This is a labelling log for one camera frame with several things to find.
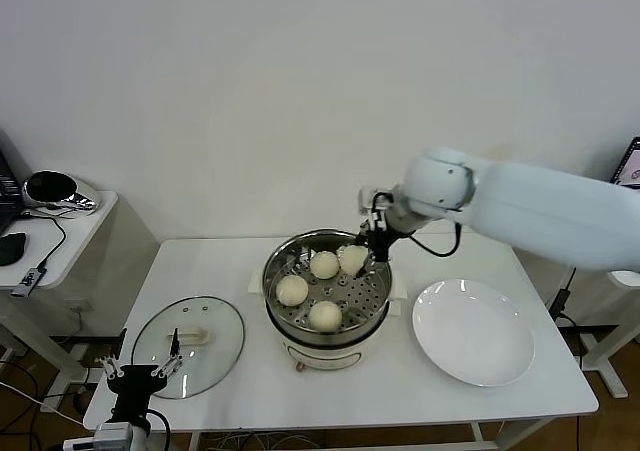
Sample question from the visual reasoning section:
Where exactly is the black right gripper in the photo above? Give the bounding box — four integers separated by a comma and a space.
355, 209, 402, 279

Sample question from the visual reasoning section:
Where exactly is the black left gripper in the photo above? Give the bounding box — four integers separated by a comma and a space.
94, 326, 182, 423

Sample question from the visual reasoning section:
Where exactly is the white steamed baozi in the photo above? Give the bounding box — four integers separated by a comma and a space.
309, 250, 342, 280
338, 244, 370, 278
275, 274, 310, 308
308, 299, 344, 334

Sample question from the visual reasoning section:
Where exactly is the round glass pot lid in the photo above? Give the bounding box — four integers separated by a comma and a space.
131, 295, 247, 401

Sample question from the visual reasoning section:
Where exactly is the steel steamer basket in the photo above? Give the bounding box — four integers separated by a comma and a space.
248, 229, 409, 337

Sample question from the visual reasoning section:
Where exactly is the cream electric pot base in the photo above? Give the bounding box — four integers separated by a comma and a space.
264, 293, 404, 375

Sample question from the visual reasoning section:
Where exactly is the round white plate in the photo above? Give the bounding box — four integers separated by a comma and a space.
412, 278, 536, 388

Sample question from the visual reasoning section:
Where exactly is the black computer mouse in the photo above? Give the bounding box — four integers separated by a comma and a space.
0, 231, 29, 266

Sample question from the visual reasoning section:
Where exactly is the shiny chrome helmet-shaped device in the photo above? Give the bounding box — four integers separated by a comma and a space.
23, 169, 104, 216

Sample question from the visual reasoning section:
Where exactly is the black power adapter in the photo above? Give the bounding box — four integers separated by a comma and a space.
549, 283, 572, 318

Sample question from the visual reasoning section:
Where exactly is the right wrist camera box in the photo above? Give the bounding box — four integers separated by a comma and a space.
358, 185, 384, 218

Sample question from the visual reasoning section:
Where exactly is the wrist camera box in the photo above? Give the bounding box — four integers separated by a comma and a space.
358, 185, 384, 218
62, 420, 137, 451

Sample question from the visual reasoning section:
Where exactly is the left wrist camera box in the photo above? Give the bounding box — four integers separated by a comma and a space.
62, 420, 137, 451

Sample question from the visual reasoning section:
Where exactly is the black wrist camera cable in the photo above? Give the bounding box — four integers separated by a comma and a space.
372, 191, 462, 259

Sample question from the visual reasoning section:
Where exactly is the thin black cable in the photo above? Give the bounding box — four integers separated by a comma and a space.
18, 208, 69, 272

